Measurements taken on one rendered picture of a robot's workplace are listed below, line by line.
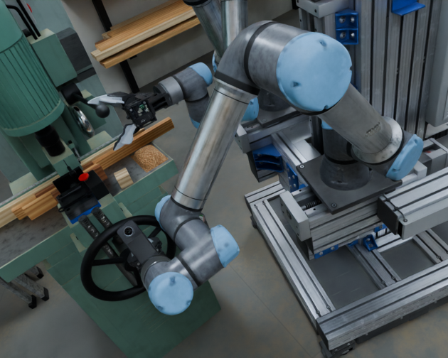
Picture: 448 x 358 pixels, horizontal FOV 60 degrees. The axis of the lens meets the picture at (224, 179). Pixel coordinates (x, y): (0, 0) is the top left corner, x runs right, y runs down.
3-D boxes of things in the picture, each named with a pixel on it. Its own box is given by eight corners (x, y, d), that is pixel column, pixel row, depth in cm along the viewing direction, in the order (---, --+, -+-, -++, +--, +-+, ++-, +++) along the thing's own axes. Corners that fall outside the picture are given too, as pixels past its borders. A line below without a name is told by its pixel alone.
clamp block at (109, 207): (84, 249, 111) (68, 229, 105) (70, 224, 120) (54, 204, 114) (129, 219, 116) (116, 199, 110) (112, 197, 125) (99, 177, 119)
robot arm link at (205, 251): (205, 207, 81) (162, 239, 79) (237, 237, 74) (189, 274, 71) (217, 229, 87) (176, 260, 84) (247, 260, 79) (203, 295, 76)
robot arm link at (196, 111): (221, 131, 120) (212, 100, 113) (189, 131, 124) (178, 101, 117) (230, 116, 125) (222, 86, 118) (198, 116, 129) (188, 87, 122)
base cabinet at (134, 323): (141, 375, 170) (59, 288, 123) (94, 290, 210) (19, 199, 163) (222, 309, 184) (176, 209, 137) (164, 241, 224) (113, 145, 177)
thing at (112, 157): (19, 220, 122) (12, 212, 120) (18, 217, 124) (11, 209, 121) (174, 127, 141) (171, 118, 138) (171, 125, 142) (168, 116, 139)
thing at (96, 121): (84, 135, 139) (68, 107, 131) (78, 128, 144) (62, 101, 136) (108, 122, 142) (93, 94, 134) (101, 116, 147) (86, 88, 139)
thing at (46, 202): (31, 220, 121) (23, 209, 118) (30, 217, 122) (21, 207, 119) (104, 176, 129) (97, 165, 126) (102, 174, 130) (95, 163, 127)
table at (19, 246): (13, 306, 106) (0, 295, 102) (-7, 243, 127) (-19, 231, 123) (194, 185, 125) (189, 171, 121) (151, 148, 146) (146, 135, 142)
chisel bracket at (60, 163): (66, 185, 122) (52, 165, 116) (53, 166, 131) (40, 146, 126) (87, 172, 124) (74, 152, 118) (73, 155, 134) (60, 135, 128)
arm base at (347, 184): (354, 149, 123) (353, 124, 116) (384, 177, 112) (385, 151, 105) (311, 167, 121) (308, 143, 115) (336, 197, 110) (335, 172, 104)
